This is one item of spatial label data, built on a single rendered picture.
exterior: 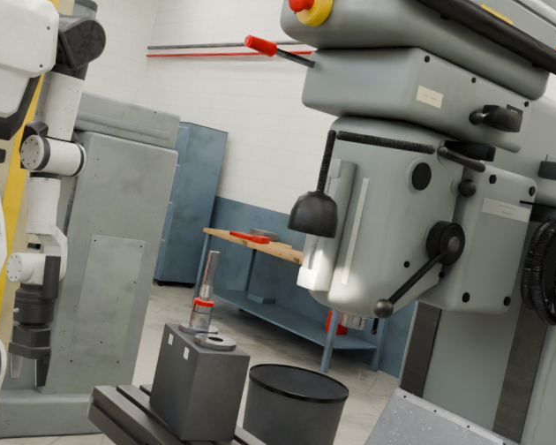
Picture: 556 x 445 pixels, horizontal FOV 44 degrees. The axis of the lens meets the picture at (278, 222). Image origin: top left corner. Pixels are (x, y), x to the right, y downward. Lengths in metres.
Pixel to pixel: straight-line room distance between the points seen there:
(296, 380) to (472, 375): 2.08
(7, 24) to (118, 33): 9.47
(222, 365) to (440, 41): 0.78
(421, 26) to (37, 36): 0.81
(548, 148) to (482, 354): 0.43
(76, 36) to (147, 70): 9.41
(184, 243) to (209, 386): 7.11
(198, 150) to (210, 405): 7.08
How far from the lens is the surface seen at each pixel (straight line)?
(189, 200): 8.46
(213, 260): 1.55
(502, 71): 1.20
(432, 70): 1.07
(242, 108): 8.76
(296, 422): 3.11
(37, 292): 1.65
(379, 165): 1.09
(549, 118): 1.37
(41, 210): 1.65
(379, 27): 1.01
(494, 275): 1.29
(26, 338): 1.67
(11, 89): 1.50
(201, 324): 1.57
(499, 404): 1.47
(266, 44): 1.12
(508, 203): 1.28
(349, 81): 1.12
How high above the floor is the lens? 1.49
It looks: 3 degrees down
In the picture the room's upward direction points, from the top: 12 degrees clockwise
